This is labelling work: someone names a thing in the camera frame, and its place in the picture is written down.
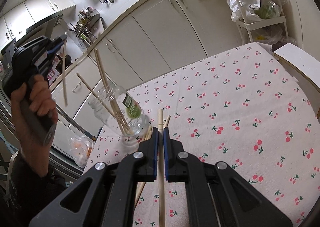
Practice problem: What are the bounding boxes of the white stool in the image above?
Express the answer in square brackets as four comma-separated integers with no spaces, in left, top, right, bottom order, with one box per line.
[273,43,320,118]

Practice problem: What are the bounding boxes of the person's left hand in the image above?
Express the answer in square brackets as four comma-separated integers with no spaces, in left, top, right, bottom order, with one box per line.
[11,74,58,177]

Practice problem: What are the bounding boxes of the cherry pattern tablecloth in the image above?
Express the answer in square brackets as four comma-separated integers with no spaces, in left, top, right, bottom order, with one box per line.
[82,42,320,227]

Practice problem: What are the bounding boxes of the white rolling storage cart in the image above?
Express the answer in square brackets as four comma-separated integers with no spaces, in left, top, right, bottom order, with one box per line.
[226,0,289,43]

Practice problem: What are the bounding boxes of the chopstick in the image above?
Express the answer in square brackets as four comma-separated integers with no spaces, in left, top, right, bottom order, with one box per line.
[62,35,68,107]
[158,109,165,227]

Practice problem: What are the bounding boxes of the clear glass jar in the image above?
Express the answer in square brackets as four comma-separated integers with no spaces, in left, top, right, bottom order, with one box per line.
[88,81,148,142]

